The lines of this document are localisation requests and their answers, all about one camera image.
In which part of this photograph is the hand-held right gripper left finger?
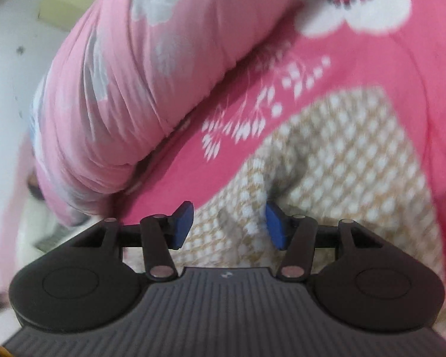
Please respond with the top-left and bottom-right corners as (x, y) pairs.
(69, 201), (194, 282)

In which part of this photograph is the beige white checked jacket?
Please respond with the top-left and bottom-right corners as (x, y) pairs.
(123, 87), (446, 343)

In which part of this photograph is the pink floral bed sheet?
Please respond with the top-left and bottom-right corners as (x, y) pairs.
(115, 0), (446, 317)

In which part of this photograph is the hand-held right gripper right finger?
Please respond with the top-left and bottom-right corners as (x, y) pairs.
(265, 202), (386, 282)

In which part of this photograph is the pink grey floral quilt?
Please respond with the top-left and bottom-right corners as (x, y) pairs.
(29, 0), (322, 228)

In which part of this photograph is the pale green cabinet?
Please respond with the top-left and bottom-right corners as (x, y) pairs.
(38, 0), (110, 33)

